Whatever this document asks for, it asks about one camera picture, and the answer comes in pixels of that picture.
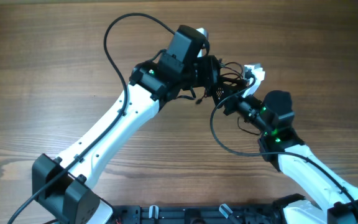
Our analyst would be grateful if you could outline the thick black USB cable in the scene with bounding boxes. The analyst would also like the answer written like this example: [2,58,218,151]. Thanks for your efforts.
[218,57,248,86]

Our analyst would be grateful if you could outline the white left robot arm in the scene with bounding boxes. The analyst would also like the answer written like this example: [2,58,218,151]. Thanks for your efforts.
[32,25,210,224]

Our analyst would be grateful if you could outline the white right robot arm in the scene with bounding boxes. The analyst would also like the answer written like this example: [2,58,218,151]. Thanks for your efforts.
[213,83,358,223]

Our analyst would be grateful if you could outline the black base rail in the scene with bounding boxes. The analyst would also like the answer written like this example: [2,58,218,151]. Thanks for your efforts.
[108,204,280,224]

